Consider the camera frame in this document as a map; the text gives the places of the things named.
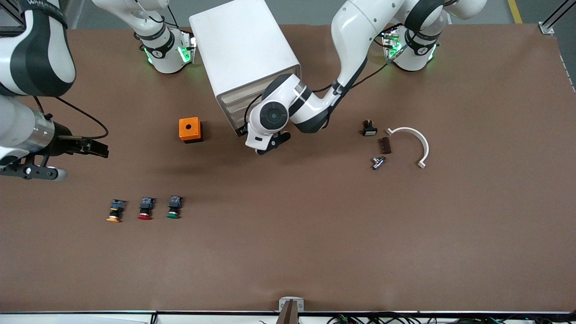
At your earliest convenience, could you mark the green mushroom push button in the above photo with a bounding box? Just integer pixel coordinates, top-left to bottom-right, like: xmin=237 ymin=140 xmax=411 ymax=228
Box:
xmin=166 ymin=195 xmax=184 ymax=220

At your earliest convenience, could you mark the yellow mushroom push button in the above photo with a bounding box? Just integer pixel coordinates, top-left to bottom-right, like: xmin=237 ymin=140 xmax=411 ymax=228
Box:
xmin=106 ymin=199 xmax=127 ymax=223

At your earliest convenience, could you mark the red mushroom push button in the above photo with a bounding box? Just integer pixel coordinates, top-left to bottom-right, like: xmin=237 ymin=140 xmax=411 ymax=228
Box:
xmin=137 ymin=197 xmax=156 ymax=221

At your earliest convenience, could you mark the brown tapered strip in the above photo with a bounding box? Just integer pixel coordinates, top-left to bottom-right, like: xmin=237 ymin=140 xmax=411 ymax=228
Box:
xmin=276 ymin=300 xmax=300 ymax=324

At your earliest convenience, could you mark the orange button enclosure box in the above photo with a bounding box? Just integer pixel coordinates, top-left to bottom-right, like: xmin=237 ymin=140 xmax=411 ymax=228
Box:
xmin=179 ymin=117 xmax=203 ymax=144

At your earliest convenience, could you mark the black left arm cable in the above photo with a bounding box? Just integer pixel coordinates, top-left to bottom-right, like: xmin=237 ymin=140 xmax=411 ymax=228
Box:
xmin=237 ymin=61 xmax=393 ymax=136

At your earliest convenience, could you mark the aluminium frame post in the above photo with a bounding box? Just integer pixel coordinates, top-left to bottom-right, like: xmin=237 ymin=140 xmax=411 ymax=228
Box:
xmin=539 ymin=0 xmax=576 ymax=35
xmin=0 ymin=0 xmax=27 ymax=34

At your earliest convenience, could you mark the white curved plastic bracket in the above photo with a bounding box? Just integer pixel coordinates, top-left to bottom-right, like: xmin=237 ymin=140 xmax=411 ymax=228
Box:
xmin=386 ymin=127 xmax=430 ymax=170

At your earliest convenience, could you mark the black base cable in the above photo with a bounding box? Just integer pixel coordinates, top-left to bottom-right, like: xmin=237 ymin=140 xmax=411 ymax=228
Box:
xmin=374 ymin=23 xmax=402 ymax=45

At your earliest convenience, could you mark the grey metal table bracket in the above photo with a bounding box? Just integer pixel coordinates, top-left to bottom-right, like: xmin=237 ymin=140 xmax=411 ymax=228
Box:
xmin=279 ymin=297 xmax=305 ymax=313

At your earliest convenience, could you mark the black cable bundle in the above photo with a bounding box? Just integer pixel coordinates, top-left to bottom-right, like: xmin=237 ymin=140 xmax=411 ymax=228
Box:
xmin=328 ymin=313 xmax=495 ymax=324

